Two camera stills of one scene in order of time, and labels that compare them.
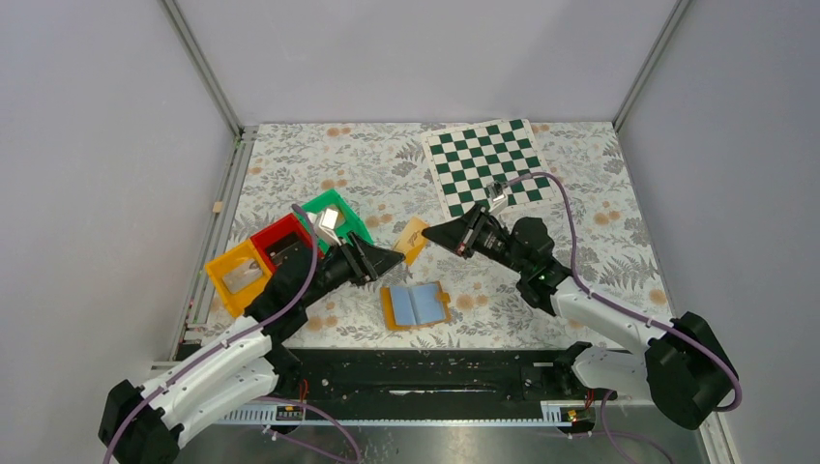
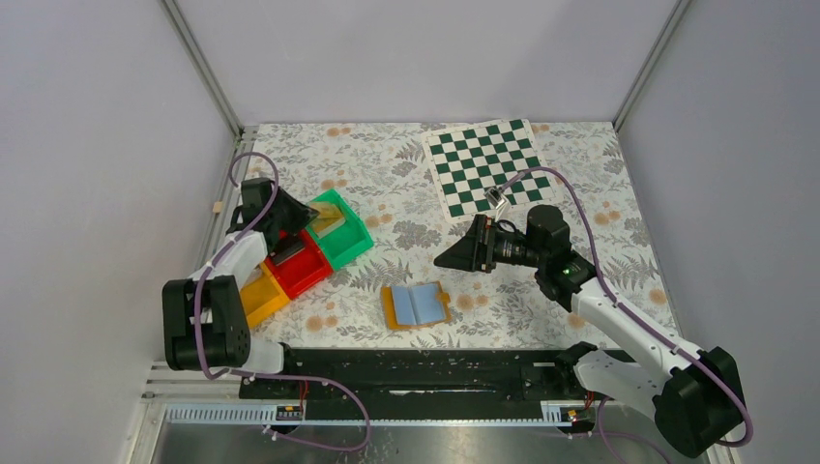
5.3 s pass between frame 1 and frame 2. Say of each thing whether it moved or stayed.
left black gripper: moved
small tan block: moved
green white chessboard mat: stayed
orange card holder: stayed
